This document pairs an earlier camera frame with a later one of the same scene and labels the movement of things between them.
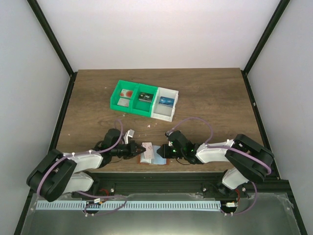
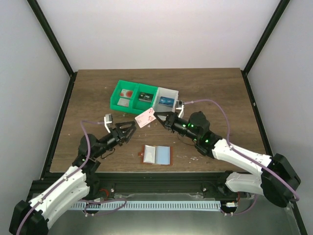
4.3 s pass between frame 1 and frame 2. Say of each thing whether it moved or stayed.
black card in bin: stayed
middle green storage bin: stayed
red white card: stayed
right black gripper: moved
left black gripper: moved
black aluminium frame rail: stayed
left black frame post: stayed
